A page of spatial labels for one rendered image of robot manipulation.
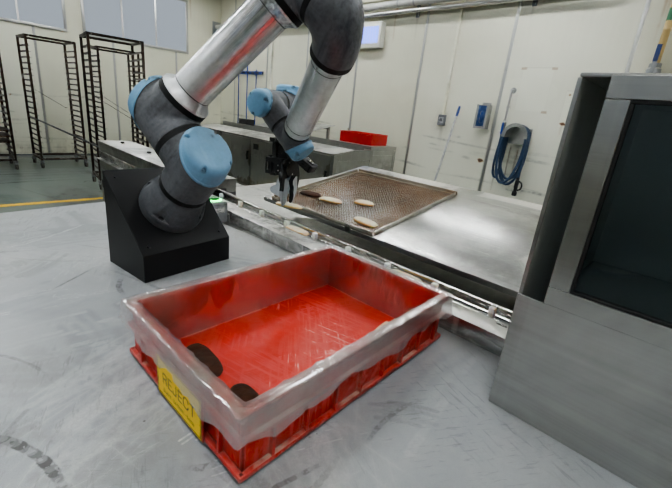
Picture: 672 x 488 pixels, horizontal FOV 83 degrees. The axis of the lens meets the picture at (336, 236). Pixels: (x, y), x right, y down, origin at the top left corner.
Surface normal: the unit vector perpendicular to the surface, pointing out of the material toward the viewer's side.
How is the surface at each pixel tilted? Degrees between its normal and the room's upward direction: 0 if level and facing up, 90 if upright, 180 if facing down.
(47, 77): 90
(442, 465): 0
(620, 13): 90
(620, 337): 91
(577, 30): 90
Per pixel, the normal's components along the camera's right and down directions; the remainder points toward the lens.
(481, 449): 0.10, -0.95
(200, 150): 0.70, -0.38
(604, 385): -0.69, 0.15
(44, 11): 0.71, 0.29
